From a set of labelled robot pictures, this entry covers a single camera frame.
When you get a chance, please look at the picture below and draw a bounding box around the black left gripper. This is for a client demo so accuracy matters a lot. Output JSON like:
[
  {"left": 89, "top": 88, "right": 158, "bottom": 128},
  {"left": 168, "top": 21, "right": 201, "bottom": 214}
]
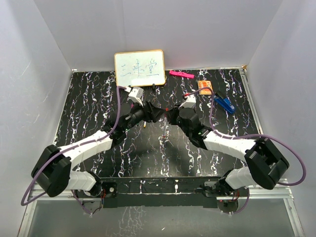
[{"left": 123, "top": 99, "right": 166, "bottom": 132}]

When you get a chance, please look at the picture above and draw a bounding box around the red whiteboard pen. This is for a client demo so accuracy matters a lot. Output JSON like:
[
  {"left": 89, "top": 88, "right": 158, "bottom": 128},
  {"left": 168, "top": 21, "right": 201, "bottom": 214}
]
[{"left": 162, "top": 117, "right": 167, "bottom": 138}]

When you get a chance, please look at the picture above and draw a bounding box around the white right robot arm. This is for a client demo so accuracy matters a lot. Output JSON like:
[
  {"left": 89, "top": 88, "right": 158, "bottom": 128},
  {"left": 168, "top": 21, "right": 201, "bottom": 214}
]
[{"left": 166, "top": 107, "right": 289, "bottom": 196}]

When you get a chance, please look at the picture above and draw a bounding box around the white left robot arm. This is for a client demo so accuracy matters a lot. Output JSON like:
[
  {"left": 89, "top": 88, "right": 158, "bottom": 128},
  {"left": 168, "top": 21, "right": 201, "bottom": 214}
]
[{"left": 31, "top": 101, "right": 165, "bottom": 197}]

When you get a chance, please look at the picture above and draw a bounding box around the orange card pack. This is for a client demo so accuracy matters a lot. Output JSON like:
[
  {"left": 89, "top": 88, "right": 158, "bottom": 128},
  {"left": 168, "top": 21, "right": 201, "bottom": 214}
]
[{"left": 197, "top": 80, "right": 214, "bottom": 95}]

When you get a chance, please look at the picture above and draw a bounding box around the small framed whiteboard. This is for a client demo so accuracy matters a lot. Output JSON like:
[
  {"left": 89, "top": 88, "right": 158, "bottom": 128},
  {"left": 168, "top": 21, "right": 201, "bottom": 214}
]
[{"left": 114, "top": 49, "right": 166, "bottom": 87}]

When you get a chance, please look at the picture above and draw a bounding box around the blue stapler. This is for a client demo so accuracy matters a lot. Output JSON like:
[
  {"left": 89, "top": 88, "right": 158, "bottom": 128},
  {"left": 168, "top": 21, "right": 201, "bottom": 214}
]
[{"left": 214, "top": 90, "right": 235, "bottom": 114}]

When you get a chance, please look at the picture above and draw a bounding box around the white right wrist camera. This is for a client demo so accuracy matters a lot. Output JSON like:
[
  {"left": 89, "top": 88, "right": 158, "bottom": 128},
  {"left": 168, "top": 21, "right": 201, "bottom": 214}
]
[{"left": 179, "top": 93, "right": 196, "bottom": 108}]

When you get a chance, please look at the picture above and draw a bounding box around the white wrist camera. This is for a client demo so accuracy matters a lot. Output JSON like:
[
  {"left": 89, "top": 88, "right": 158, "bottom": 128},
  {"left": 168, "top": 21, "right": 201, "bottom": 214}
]
[
  {"left": 128, "top": 87, "right": 144, "bottom": 106},
  {"left": 179, "top": 93, "right": 196, "bottom": 108}
]

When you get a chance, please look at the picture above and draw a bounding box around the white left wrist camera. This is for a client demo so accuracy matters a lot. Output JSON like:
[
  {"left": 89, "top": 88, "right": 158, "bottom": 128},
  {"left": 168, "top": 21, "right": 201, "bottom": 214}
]
[{"left": 128, "top": 87, "right": 144, "bottom": 106}]

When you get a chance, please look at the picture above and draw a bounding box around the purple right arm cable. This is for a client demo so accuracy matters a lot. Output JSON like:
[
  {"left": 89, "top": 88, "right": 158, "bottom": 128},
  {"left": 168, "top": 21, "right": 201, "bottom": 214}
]
[{"left": 184, "top": 88, "right": 307, "bottom": 214}]

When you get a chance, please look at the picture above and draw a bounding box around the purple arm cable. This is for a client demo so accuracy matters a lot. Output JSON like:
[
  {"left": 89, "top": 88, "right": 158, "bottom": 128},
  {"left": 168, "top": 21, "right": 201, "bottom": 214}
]
[
  {"left": 184, "top": 88, "right": 307, "bottom": 214},
  {"left": 21, "top": 85, "right": 131, "bottom": 215}
]

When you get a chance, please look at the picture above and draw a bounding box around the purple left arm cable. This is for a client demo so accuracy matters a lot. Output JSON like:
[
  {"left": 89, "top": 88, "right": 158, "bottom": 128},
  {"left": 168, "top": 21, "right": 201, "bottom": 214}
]
[{"left": 21, "top": 85, "right": 131, "bottom": 215}]

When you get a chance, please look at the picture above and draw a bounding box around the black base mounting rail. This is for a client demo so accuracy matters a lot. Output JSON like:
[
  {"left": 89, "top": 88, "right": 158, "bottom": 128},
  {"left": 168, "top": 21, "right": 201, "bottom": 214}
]
[{"left": 74, "top": 175, "right": 250, "bottom": 209}]

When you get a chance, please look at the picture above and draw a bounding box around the aluminium frame rail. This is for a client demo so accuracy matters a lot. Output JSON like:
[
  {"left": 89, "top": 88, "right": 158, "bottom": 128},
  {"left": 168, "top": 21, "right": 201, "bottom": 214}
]
[{"left": 239, "top": 68, "right": 305, "bottom": 237}]

